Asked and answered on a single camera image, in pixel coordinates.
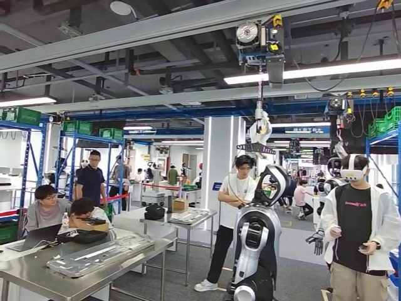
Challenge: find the round white ceiling fixture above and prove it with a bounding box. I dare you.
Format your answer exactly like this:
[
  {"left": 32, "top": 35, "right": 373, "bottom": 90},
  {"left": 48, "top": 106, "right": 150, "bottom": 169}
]
[{"left": 109, "top": 0, "right": 133, "bottom": 16}]

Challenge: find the black spreader bar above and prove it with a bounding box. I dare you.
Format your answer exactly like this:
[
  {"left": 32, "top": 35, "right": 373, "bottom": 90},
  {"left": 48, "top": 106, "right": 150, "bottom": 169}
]
[{"left": 237, "top": 142, "right": 277, "bottom": 156}]

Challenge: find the grey sheet metal panel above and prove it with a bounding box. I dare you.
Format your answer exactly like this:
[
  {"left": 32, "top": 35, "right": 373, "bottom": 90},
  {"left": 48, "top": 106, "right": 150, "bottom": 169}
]
[
  {"left": 169, "top": 208, "right": 210, "bottom": 225},
  {"left": 46, "top": 236, "right": 155, "bottom": 278}
]

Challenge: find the blue storage bin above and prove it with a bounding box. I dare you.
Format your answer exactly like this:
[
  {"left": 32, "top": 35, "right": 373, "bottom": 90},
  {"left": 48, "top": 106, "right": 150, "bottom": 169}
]
[{"left": 388, "top": 248, "right": 401, "bottom": 287}]

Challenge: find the green plastic crate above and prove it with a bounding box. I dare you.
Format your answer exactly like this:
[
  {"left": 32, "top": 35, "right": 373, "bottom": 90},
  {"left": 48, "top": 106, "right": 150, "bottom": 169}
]
[
  {"left": 63, "top": 120, "right": 93, "bottom": 136},
  {"left": 99, "top": 127, "right": 124, "bottom": 141},
  {"left": 368, "top": 117, "right": 387, "bottom": 140},
  {"left": 17, "top": 108, "right": 42, "bottom": 126},
  {"left": 0, "top": 108, "right": 18, "bottom": 122},
  {"left": 384, "top": 105, "right": 401, "bottom": 133},
  {"left": 0, "top": 222, "right": 19, "bottom": 245}
]

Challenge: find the electric chain hoist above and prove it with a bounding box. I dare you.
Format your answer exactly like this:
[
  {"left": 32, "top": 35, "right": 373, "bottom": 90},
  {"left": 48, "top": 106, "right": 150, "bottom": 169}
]
[
  {"left": 326, "top": 96, "right": 355, "bottom": 130},
  {"left": 235, "top": 14, "right": 286, "bottom": 89}
]

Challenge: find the dark humanoid robot hand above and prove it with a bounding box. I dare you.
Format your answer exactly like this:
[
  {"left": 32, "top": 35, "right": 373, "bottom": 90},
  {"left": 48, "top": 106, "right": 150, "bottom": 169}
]
[{"left": 305, "top": 230, "right": 325, "bottom": 256}]

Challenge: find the long ceiling light strip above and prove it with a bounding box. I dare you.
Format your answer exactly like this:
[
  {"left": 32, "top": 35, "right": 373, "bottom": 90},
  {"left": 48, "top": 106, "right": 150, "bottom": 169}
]
[
  {"left": 0, "top": 96, "right": 57, "bottom": 108},
  {"left": 224, "top": 58, "right": 401, "bottom": 86}
]

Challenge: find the white cloth bundle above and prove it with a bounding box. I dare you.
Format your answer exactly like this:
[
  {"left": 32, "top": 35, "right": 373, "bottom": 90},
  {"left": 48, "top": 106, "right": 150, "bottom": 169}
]
[{"left": 249, "top": 110, "right": 272, "bottom": 146}]

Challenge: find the hoist chain with hook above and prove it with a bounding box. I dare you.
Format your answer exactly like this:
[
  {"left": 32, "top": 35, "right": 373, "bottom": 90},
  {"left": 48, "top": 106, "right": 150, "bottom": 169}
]
[{"left": 255, "top": 66, "right": 265, "bottom": 125}]

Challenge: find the blue steel shelving rack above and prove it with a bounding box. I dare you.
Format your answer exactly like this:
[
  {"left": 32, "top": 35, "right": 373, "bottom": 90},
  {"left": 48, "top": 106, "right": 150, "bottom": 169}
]
[
  {"left": 55, "top": 130, "right": 126, "bottom": 214},
  {"left": 365, "top": 124, "right": 401, "bottom": 301},
  {"left": 0, "top": 119, "right": 47, "bottom": 242}
]

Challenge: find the flat black bag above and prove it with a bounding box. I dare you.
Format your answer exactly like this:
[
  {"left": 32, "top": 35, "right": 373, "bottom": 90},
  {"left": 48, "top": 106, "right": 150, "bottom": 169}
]
[{"left": 57, "top": 229, "right": 109, "bottom": 245}]

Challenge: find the person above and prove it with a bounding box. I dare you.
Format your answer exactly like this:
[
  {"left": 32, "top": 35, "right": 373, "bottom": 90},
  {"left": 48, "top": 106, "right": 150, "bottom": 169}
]
[
  {"left": 319, "top": 154, "right": 401, "bottom": 301},
  {"left": 167, "top": 164, "right": 179, "bottom": 186},
  {"left": 68, "top": 198, "right": 114, "bottom": 233},
  {"left": 292, "top": 179, "right": 314, "bottom": 219},
  {"left": 109, "top": 156, "right": 130, "bottom": 211},
  {"left": 24, "top": 184, "right": 71, "bottom": 233},
  {"left": 75, "top": 150, "right": 108, "bottom": 209},
  {"left": 194, "top": 154, "right": 259, "bottom": 293}
]

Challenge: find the white VR headset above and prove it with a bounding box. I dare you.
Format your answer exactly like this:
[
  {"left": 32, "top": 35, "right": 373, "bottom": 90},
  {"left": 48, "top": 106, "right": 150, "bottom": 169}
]
[{"left": 339, "top": 154, "right": 369, "bottom": 181}]

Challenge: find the white desk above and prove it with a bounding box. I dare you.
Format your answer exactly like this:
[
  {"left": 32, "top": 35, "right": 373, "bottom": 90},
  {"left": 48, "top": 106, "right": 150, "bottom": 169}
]
[{"left": 0, "top": 208, "right": 178, "bottom": 275}]

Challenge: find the stainless steel work table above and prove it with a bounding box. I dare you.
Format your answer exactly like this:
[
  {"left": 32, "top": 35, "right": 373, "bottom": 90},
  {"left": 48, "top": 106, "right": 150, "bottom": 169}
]
[
  {"left": 139, "top": 208, "right": 219, "bottom": 287},
  {"left": 0, "top": 236, "right": 174, "bottom": 301}
]

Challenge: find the small cardboard box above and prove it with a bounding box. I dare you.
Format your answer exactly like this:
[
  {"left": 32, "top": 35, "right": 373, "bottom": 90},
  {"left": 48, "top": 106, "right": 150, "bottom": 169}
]
[{"left": 173, "top": 198, "right": 190, "bottom": 212}]

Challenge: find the grey laptop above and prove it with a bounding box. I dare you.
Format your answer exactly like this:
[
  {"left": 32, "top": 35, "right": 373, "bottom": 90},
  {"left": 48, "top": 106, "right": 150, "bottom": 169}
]
[{"left": 6, "top": 223, "right": 63, "bottom": 253}]

